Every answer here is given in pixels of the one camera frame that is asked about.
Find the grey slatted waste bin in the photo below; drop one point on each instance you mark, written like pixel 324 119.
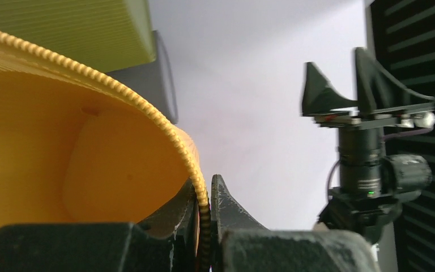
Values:
pixel 153 81

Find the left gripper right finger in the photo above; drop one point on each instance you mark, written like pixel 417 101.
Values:
pixel 241 243

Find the yellow slatted bin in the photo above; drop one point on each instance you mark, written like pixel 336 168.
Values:
pixel 77 146

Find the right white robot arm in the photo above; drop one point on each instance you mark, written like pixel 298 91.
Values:
pixel 365 215

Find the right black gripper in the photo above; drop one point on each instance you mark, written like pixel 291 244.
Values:
pixel 364 167

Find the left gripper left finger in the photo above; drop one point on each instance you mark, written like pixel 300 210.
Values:
pixel 164 241

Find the olive green slatted bin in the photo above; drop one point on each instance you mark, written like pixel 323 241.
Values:
pixel 106 35

